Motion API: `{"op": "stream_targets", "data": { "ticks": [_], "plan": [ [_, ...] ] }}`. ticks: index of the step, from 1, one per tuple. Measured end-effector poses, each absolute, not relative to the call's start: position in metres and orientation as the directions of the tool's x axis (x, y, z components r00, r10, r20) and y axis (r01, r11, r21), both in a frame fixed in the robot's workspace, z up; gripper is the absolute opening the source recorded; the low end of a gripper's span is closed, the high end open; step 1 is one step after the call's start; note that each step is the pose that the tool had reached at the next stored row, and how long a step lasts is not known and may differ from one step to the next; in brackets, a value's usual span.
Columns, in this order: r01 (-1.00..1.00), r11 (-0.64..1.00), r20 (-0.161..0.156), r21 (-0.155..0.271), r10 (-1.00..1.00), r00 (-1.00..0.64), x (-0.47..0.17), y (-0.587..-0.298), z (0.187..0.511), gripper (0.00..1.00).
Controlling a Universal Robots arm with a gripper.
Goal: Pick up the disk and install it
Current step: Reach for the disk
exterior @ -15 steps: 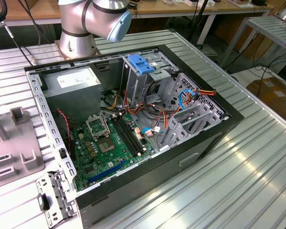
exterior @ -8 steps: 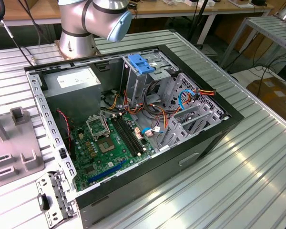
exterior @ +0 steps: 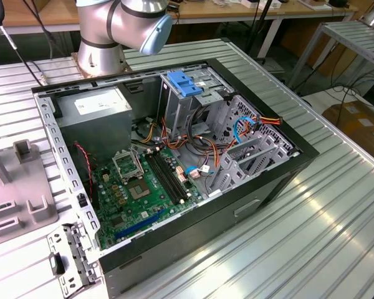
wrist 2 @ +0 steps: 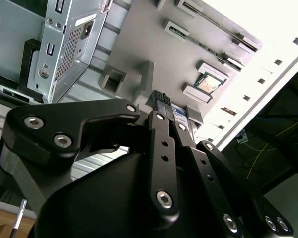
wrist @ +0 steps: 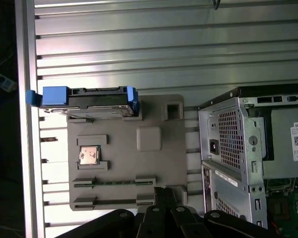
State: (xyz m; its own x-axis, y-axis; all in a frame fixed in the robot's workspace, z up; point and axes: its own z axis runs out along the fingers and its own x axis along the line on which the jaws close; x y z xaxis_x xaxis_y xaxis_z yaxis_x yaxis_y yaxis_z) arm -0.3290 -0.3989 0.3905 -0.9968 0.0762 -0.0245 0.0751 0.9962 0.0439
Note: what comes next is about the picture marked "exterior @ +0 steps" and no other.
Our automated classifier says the blue plastic drive latch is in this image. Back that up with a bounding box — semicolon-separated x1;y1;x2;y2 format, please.
166;71;204;98

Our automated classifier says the blue wire white label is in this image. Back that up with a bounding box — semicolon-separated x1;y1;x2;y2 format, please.
185;166;213;175

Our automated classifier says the black open PC case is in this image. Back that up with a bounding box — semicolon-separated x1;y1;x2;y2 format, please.
31;57;320;297

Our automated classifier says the black RAM slot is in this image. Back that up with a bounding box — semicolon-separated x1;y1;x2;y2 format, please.
148;149;183;204
152;148;186;203
145;150;179;206
156;148;190;202

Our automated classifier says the metal slat side table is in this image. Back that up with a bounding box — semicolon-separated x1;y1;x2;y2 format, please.
288;21;374;91

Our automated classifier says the metal socket cover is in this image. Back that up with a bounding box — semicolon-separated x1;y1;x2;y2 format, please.
111;148;143;182

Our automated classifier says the blue expansion slot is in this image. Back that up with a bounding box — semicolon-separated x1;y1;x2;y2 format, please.
113;208;166;241

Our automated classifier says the black cable silver connector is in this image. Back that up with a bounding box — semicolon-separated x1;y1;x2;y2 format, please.
0;0;48;87

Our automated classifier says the square brown base plate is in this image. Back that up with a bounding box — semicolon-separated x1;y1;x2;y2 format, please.
70;52;132;79

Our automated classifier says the grey parts rack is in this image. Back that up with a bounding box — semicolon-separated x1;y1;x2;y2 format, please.
0;126;60;250

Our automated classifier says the grey metal disk bay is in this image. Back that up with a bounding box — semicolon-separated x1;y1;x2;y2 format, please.
205;132;302;200

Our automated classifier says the grey metal slot bracket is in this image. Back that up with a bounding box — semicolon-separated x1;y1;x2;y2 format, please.
46;221;101;296

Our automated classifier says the black tripod stand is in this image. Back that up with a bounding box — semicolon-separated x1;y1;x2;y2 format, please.
246;0;274;62

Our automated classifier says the red yellow power wire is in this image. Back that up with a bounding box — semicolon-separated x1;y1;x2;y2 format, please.
252;113;284;133

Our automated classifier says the red black fan wire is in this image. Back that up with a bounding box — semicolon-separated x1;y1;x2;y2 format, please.
73;142;93;183

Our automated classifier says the brown cardboard box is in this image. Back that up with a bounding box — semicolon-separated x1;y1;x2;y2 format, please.
322;99;374;158

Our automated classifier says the black plastic latch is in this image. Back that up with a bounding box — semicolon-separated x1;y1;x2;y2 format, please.
48;251;66;275

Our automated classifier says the CPU socket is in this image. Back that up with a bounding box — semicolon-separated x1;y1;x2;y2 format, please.
126;179;153;202

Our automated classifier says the grey power supply unit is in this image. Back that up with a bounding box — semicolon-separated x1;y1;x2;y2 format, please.
54;86;135;163

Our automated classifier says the orange yellow wire bundle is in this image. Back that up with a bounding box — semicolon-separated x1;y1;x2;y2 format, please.
160;118;237;171

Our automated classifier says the grey metal drive cage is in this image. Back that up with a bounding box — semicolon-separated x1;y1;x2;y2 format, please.
157;67;235;141

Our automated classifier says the green motherboard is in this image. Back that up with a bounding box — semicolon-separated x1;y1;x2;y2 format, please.
92;145;206;250

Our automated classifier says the blue data wire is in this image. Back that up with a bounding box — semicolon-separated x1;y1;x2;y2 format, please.
232;115;257;145

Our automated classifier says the yellow black wire bundle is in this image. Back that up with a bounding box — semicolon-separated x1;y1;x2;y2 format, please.
132;116;159;146

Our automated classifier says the wooden desk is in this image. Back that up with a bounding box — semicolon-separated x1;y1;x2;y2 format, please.
0;0;361;60

